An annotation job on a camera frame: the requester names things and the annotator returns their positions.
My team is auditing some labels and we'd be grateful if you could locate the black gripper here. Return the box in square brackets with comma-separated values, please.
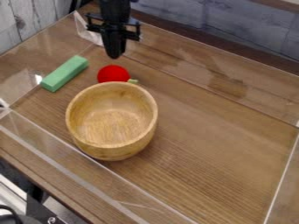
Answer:
[86, 13, 141, 60]

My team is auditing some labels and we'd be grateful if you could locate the black metal table bracket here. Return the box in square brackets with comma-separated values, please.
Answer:
[26, 194, 68, 224]

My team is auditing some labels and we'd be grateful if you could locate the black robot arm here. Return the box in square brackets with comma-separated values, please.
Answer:
[86, 0, 142, 60]

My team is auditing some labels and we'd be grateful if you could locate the clear acrylic enclosure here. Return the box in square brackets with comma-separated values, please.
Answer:
[0, 10, 299, 224]

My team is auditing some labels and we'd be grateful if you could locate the black cable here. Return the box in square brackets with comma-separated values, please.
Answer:
[0, 204, 23, 224]

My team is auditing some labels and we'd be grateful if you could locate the red plush strawberry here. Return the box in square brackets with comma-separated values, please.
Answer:
[98, 65, 138, 84]

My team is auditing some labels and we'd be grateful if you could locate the green rectangular block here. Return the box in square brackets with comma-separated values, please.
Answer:
[42, 55, 90, 93]

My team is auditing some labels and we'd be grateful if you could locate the wooden bowl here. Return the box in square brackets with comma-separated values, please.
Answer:
[66, 81, 158, 161]

